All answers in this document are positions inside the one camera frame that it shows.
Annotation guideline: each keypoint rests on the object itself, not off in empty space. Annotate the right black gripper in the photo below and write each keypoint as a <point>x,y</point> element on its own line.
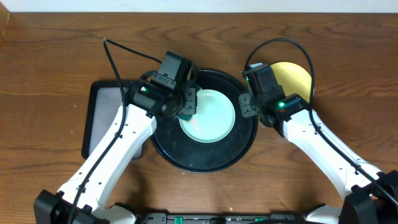
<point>246,111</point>

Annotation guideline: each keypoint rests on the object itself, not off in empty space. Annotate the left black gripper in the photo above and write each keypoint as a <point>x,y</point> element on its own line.
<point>192,96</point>

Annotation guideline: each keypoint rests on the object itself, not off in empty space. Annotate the green yellow sponge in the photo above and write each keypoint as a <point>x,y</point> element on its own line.
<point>186,117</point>

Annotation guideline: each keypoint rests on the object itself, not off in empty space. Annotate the yellow plate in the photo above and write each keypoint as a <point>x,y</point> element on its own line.
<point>293,79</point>

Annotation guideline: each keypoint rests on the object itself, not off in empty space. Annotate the light blue plate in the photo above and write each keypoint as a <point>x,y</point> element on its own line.
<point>214,119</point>

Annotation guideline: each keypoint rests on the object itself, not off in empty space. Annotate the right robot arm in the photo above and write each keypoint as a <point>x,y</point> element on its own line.
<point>369,195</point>

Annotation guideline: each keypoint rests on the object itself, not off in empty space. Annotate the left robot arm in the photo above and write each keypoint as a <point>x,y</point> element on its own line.
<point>83,198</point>

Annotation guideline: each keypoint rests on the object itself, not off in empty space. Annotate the black round tray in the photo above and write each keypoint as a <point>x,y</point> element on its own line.
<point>187,154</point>

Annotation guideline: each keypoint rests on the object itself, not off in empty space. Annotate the black rectangular water tray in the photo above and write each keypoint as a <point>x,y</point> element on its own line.
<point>103,104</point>

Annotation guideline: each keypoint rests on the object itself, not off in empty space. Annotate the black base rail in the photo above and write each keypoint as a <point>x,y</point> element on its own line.
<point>230,218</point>

